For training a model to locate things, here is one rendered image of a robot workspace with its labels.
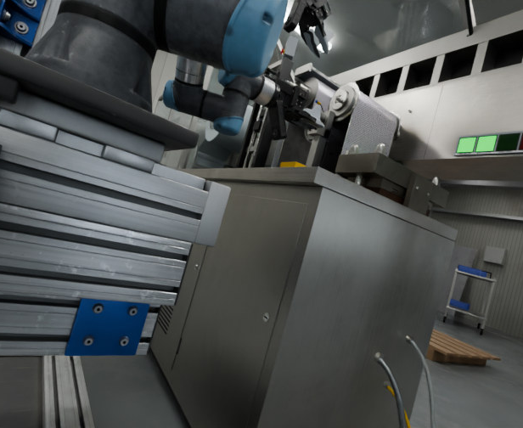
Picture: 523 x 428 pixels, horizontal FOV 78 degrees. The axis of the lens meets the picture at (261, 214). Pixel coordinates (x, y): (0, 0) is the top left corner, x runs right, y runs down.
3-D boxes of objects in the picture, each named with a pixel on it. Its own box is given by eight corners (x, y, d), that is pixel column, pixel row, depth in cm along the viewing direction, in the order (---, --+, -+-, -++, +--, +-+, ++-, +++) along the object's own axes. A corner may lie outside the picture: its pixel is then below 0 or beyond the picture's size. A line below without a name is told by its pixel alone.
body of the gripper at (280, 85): (312, 93, 98) (281, 75, 92) (304, 121, 98) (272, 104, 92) (296, 98, 105) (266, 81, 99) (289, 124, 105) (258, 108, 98)
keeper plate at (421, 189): (402, 207, 101) (411, 173, 102) (419, 215, 107) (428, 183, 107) (409, 207, 99) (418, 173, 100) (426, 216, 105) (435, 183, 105)
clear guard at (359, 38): (264, 10, 194) (265, 10, 194) (298, 90, 213) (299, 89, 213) (435, -126, 105) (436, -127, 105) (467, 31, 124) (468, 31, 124)
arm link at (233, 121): (200, 128, 93) (211, 92, 93) (239, 139, 93) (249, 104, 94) (198, 120, 85) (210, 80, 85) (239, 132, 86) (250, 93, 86)
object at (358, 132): (337, 166, 113) (351, 115, 113) (379, 186, 125) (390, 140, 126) (338, 166, 112) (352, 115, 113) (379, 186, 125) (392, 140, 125)
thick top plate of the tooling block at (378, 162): (334, 171, 106) (339, 154, 107) (404, 204, 128) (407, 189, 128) (373, 171, 93) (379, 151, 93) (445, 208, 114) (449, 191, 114)
